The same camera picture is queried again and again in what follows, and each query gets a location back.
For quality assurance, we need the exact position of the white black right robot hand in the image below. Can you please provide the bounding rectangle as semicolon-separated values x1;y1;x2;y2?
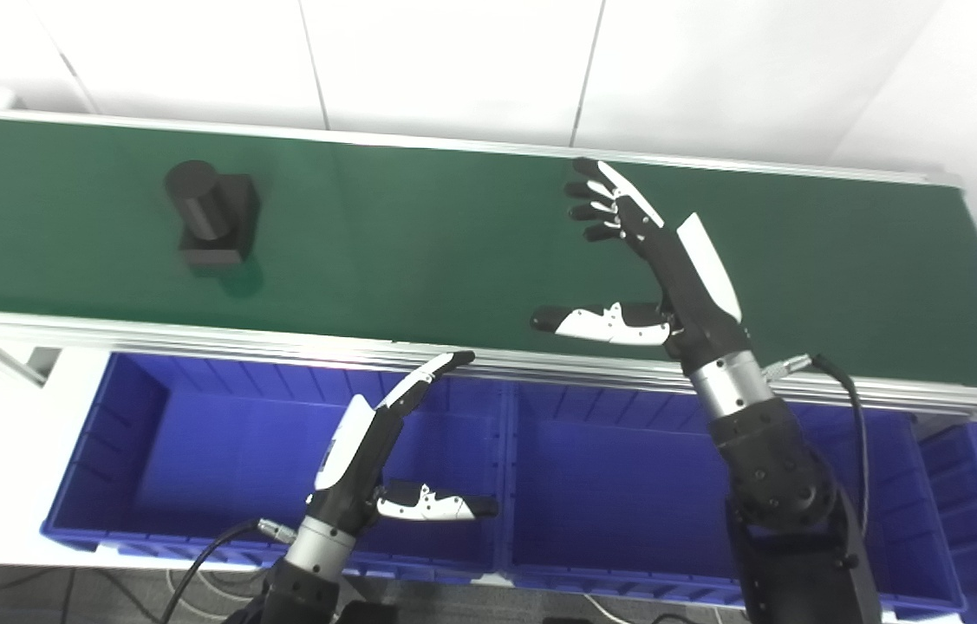
530;157;756;378

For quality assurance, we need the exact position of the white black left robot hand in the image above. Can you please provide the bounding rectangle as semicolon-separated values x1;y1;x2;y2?
304;349;500;538

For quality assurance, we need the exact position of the black cylinder block part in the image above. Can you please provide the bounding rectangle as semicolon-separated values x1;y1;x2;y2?
163;159;262;270

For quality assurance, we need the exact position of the aluminium conveyor support leg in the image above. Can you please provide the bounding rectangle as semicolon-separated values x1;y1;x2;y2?
0;342;64;387

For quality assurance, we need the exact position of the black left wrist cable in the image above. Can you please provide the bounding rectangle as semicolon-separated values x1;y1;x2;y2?
160;517;298;624

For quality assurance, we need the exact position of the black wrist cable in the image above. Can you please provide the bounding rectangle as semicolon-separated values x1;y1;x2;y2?
761;351;870;538
160;517;298;624

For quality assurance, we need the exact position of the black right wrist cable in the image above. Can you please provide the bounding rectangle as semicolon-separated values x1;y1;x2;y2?
761;351;870;538

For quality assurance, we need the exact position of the green conveyor belt aluminium frame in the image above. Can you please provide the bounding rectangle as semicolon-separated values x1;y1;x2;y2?
0;82;977;415

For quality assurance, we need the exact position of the white floor cable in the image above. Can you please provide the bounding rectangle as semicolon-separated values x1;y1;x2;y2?
579;594;628;624

